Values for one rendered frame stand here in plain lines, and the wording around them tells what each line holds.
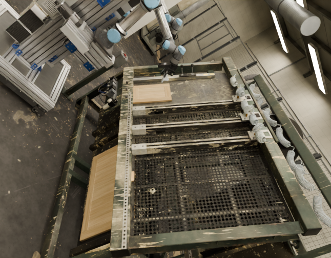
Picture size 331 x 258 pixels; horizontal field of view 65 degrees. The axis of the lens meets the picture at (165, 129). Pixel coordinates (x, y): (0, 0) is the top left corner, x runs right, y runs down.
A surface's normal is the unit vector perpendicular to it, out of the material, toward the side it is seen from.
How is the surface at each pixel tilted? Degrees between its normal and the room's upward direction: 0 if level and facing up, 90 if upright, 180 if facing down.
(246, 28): 90
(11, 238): 0
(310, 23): 90
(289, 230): 59
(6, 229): 0
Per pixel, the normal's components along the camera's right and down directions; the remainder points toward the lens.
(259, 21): 0.07, 0.67
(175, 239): -0.03, -0.73
